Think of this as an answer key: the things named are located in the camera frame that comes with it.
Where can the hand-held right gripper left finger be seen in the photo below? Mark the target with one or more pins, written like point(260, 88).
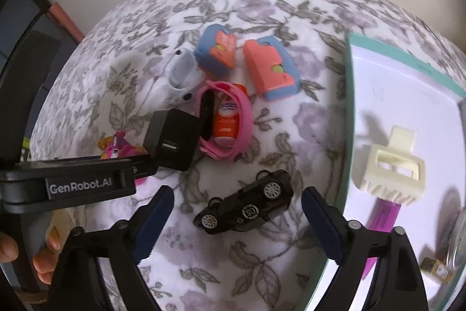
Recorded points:
point(153, 223)

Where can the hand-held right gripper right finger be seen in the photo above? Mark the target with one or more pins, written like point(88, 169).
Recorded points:
point(322, 223)

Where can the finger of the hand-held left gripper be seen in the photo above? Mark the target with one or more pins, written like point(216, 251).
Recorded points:
point(143, 167)

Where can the pink toy figure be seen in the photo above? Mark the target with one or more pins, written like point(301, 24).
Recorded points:
point(122, 149)

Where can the black charger adapter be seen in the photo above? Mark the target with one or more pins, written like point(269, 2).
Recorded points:
point(171, 136)

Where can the pink lighter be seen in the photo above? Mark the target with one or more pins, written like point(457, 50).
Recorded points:
point(384, 216)

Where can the black toy car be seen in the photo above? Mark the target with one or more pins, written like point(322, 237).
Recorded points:
point(247, 201)

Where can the cream hair claw clip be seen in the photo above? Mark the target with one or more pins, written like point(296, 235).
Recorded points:
point(386, 165)

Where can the orange white tube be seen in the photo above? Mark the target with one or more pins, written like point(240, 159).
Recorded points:
point(225, 123)

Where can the white plastic case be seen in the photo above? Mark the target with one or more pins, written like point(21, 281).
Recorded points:
point(182, 74)

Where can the pink wrist watch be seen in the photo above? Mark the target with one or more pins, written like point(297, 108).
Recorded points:
point(242, 121)

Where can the black gold patterned box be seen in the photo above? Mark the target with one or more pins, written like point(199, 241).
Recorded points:
point(437, 270)

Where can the round glitter tin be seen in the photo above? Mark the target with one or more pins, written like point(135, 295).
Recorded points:
point(457, 234)

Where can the blue orange eraser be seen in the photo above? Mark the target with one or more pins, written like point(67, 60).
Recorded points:
point(267, 70)
point(216, 52)

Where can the teal cardboard tray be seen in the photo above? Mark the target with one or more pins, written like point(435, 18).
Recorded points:
point(400, 107)

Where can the person's left hand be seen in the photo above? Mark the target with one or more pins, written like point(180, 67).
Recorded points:
point(47, 260)

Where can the brown wooden board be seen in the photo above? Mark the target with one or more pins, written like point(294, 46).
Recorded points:
point(65, 21)

